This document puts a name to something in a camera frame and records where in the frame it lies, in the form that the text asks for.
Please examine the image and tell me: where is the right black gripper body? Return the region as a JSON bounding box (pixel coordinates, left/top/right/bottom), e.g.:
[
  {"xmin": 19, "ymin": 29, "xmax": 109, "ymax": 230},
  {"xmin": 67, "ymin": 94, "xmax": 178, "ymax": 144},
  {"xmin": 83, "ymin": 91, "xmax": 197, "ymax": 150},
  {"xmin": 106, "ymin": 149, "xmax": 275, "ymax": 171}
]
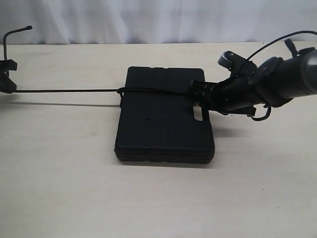
[{"xmin": 210, "ymin": 52, "xmax": 271, "ymax": 117}]

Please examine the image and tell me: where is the black plastic carry case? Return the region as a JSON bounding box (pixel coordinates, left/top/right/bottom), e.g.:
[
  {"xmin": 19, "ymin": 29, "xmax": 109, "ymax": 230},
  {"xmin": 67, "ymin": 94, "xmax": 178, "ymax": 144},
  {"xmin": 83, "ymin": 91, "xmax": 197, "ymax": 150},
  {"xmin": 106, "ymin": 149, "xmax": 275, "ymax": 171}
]
[{"xmin": 114, "ymin": 66, "xmax": 215, "ymax": 164}]

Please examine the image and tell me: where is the black braided rope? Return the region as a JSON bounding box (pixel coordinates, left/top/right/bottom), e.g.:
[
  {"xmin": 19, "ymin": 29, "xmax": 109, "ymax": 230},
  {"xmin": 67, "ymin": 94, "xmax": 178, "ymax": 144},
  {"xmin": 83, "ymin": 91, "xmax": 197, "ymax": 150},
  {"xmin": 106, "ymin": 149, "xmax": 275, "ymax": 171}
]
[{"xmin": 2, "ymin": 25, "xmax": 196, "ymax": 96}]

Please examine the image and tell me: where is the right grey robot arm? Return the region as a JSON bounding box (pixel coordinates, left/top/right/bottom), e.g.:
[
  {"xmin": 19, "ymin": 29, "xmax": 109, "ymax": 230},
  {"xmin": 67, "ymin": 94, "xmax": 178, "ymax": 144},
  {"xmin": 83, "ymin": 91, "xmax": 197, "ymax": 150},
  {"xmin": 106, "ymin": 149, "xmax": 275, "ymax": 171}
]
[{"xmin": 187, "ymin": 47, "xmax": 317, "ymax": 121}]

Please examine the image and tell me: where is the white curtain backdrop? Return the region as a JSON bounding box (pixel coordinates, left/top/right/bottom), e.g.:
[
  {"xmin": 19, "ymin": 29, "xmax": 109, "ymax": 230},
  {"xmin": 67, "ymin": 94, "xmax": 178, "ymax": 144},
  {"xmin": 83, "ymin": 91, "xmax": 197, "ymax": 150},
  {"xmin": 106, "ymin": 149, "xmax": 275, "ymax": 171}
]
[{"xmin": 0, "ymin": 0, "xmax": 317, "ymax": 44}]

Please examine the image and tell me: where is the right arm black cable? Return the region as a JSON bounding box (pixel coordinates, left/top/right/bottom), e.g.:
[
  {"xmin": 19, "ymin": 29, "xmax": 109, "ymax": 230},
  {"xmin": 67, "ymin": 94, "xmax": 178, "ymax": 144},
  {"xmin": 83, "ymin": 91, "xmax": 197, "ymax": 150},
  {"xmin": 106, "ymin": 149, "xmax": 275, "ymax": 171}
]
[{"xmin": 246, "ymin": 30, "xmax": 317, "ymax": 122}]

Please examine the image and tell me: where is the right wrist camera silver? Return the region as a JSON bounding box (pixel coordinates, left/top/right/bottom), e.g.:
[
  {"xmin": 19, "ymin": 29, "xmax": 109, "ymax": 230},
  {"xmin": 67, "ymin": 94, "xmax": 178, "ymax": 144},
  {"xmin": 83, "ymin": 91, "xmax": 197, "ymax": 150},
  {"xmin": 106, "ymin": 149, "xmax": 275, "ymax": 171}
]
[{"xmin": 217, "ymin": 51, "xmax": 234, "ymax": 70}]

